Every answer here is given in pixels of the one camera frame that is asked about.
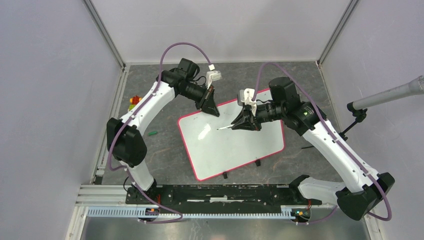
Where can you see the pink framed whiteboard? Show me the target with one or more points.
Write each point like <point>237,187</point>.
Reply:
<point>212,152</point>

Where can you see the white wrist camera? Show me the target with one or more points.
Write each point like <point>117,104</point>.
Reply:
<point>212,75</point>
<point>245,97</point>

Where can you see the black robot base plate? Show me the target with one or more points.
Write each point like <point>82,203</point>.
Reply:
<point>220,198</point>

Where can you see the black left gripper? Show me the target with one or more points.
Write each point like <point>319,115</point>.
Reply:
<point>207,103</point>

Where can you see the colourful toy block car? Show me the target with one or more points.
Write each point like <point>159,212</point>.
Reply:
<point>134,101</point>

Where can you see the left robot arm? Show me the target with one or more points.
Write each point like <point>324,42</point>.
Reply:
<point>124,135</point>

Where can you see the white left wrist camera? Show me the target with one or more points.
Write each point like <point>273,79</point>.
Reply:
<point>212,75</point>

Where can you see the aluminium front frame rail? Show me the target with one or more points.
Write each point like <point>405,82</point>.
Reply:
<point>114,195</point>

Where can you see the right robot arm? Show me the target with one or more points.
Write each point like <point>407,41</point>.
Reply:
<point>362,187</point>

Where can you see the white slotted cable duct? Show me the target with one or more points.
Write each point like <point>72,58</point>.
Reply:
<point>142,212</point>

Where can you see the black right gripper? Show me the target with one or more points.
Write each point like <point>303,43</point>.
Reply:
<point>245,120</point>

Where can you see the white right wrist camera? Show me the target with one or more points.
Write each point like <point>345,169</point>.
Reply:
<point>245,97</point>

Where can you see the green capped whiteboard marker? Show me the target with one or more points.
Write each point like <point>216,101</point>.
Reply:
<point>224,127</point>

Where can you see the black microphone tripod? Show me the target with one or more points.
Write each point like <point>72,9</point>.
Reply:
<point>351,126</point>

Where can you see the grey microphone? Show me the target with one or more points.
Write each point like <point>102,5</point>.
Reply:
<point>412,88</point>

